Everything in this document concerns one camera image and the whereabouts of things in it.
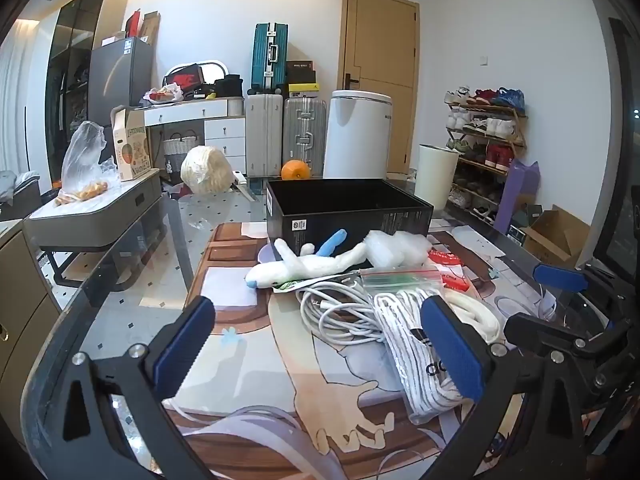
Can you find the woven basket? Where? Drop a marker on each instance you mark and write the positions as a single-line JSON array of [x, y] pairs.
[[180, 152]]

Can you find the black bag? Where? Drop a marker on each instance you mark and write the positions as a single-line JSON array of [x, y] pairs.
[[229, 85]]

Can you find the yellow and black box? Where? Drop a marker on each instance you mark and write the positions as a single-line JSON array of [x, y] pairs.
[[304, 89]]

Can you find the black cardboard box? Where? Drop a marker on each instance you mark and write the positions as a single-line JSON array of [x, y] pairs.
[[310, 225]]

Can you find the napa cabbage in bag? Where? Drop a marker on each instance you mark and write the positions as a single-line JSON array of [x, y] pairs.
[[205, 170]]

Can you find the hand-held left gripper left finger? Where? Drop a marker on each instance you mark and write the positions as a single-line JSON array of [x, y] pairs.
[[182, 345]]

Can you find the orange fruit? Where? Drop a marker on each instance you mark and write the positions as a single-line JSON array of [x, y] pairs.
[[295, 171]]

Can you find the white and blue plush toy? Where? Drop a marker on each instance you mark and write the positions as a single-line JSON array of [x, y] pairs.
[[300, 267]]

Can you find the silver suitcase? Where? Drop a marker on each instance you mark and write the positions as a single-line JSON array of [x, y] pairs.
[[304, 135]]

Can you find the flat brown cardboard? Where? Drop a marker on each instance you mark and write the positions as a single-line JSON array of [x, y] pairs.
[[150, 30]]

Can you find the bubble wrap bag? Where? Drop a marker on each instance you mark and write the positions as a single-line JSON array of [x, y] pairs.
[[395, 250]]

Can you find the white curtain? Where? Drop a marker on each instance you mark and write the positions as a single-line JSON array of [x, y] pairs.
[[15, 100]]

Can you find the wooden door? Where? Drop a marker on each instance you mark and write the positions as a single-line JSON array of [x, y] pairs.
[[385, 60]]

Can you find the large white trash can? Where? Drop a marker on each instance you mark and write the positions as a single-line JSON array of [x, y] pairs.
[[357, 135]]

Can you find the grey fabric seat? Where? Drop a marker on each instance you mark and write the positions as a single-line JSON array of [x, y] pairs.
[[15, 190]]

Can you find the red paper bag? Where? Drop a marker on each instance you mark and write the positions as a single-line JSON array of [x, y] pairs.
[[133, 24]]

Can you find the grey fridge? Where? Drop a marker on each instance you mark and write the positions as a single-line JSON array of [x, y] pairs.
[[120, 80]]

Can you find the black glass wardrobe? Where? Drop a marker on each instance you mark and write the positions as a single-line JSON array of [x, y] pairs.
[[75, 60]]

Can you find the black flat box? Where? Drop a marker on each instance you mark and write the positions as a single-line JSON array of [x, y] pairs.
[[300, 71]]

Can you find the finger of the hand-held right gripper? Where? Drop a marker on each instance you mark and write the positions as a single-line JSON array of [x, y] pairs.
[[560, 277], [545, 332]]

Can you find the clear zip bag red seal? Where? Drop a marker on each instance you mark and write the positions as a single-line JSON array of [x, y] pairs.
[[400, 277]]

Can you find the red and black shoe box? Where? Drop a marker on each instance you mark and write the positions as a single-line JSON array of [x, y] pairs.
[[182, 79]]

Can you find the grey side table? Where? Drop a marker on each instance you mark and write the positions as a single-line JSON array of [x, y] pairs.
[[100, 215]]

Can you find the white suitcase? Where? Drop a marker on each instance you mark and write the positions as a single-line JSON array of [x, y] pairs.
[[264, 135]]

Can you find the open brown cardboard box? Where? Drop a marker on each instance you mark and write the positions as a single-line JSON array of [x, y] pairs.
[[555, 235]]

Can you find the clear bag of oranges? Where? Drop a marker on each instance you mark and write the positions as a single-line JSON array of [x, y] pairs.
[[85, 160]]

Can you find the white striped cloth bundle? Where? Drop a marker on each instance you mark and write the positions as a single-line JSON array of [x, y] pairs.
[[405, 355]]

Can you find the teal suitcase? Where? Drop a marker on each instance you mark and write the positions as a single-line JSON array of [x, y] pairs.
[[267, 60]]

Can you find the white desk with drawers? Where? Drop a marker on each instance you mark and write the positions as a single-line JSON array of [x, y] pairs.
[[220, 130]]

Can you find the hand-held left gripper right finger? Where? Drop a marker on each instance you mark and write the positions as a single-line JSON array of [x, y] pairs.
[[452, 347]]

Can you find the wooden cabinet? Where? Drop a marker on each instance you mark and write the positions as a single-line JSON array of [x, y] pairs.
[[20, 320]]

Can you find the plastic bag of food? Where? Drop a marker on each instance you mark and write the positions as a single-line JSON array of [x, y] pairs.
[[162, 95]]

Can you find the black framed glass panel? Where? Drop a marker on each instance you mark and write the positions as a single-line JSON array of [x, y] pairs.
[[617, 110]]

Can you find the white oval frame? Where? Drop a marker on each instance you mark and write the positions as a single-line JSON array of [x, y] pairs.
[[215, 67]]

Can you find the printed fruit carton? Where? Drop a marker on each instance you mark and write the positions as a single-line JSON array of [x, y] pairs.
[[134, 145]]

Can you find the shoe rack with shoes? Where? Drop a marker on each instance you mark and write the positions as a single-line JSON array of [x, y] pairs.
[[492, 97]]

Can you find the small white cylinder bin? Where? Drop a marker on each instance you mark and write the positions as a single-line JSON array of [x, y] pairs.
[[436, 175]]

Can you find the red snack packet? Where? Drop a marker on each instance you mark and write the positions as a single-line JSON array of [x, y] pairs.
[[450, 266]]

